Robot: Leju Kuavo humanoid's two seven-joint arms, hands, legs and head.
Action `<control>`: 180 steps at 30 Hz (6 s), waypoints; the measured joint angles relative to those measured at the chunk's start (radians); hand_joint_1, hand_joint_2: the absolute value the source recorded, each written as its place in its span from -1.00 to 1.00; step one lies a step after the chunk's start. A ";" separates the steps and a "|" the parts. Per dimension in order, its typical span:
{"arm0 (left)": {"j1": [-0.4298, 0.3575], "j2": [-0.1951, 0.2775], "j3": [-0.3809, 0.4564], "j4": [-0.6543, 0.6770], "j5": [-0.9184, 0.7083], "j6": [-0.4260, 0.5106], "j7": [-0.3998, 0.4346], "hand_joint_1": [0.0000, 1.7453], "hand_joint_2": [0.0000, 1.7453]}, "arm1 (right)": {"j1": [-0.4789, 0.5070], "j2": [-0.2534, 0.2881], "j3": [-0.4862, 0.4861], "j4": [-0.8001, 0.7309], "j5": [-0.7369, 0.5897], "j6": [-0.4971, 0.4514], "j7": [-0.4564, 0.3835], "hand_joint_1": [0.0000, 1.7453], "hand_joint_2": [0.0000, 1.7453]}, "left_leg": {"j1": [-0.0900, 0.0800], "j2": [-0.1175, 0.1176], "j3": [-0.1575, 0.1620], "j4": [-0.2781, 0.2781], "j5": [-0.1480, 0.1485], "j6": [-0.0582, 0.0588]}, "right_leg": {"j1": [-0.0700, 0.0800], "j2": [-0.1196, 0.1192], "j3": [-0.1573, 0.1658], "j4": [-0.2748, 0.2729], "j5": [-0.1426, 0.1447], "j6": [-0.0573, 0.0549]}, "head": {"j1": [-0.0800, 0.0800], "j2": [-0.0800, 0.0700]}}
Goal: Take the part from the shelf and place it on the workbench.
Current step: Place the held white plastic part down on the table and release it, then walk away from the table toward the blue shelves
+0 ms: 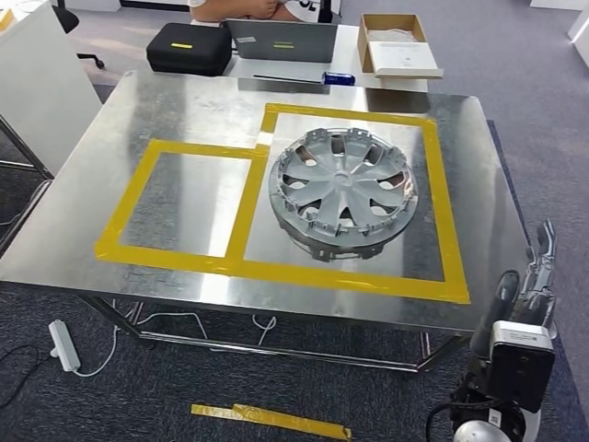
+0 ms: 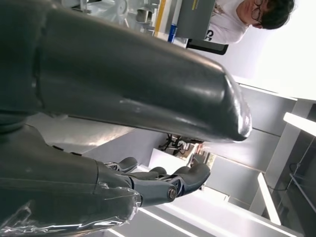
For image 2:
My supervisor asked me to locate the small blue box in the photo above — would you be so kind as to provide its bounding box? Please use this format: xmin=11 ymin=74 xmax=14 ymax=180
xmin=167 ymin=23 xmax=178 ymax=43

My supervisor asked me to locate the grey laptop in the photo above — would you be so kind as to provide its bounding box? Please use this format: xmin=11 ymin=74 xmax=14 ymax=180
xmin=176 ymin=0 xmax=216 ymax=40

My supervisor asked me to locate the black zipped carry case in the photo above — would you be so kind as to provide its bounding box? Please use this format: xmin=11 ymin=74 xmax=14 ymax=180
xmin=186 ymin=39 xmax=229 ymax=56

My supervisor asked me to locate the person at desk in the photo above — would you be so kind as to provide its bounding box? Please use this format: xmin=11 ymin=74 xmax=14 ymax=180
xmin=204 ymin=0 xmax=296 ymax=45

